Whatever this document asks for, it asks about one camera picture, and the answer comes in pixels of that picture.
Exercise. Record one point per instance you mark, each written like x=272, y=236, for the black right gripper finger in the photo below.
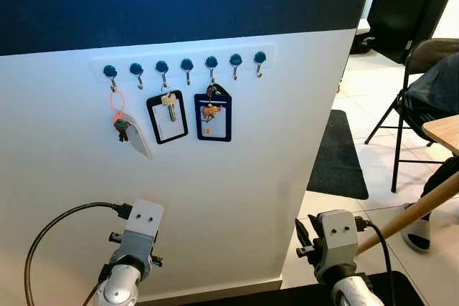
x=304, y=236

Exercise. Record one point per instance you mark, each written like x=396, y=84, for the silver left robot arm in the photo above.
x=118, y=288

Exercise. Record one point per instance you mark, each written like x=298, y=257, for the blue knob metal hook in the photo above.
x=186, y=64
x=235, y=59
x=259, y=56
x=211, y=61
x=136, y=69
x=162, y=67
x=110, y=71

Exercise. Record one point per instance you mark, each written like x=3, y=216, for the large black rug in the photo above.
x=287, y=295

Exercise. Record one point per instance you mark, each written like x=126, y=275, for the black floor mat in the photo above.
x=337, y=159

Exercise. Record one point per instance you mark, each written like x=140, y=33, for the white plastic key tag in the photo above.
x=138, y=137

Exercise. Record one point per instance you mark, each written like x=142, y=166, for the green headed key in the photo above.
x=121, y=130

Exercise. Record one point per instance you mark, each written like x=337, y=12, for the grey slide sandal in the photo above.
x=417, y=238

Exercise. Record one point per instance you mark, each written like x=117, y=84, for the black badge holder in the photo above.
x=151, y=120

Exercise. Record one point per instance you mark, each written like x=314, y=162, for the blue badge holder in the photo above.
x=199, y=127

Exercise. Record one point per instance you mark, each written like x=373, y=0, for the silver metal key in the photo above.
x=170, y=103

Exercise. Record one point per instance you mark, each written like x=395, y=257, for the orange animal charm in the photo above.
x=211, y=112

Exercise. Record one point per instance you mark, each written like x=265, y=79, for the wooden table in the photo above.
x=445, y=132

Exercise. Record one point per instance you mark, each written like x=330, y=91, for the seated person in grey shirt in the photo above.
x=437, y=91

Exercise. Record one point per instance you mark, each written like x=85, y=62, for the black folding chair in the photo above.
x=430, y=51

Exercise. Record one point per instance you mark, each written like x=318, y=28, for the black door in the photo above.
x=409, y=5

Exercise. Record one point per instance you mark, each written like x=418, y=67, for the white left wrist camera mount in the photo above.
x=142, y=223

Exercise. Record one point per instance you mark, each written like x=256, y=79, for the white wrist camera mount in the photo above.
x=337, y=238
x=142, y=223

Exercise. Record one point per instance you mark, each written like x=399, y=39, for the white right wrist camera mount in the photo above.
x=337, y=238

